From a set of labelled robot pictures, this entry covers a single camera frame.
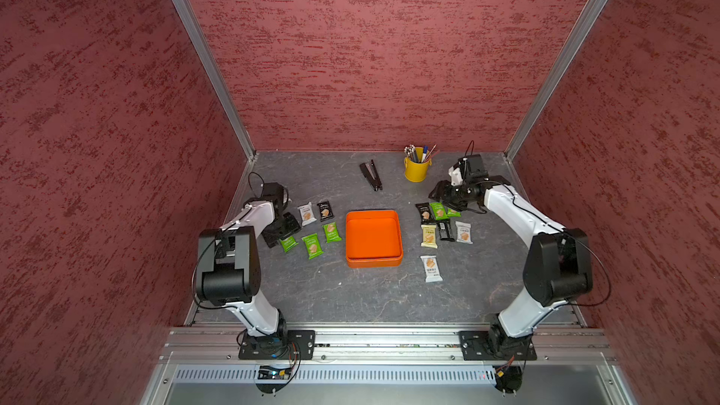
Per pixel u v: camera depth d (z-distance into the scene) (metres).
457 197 0.78
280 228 0.80
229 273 0.47
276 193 0.77
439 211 1.00
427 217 1.00
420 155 1.08
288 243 0.92
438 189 0.83
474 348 0.73
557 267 0.46
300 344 0.75
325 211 1.00
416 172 1.10
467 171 0.73
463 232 0.95
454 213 1.00
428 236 0.95
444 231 0.97
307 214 1.00
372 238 0.97
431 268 0.87
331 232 0.95
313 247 0.92
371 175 1.10
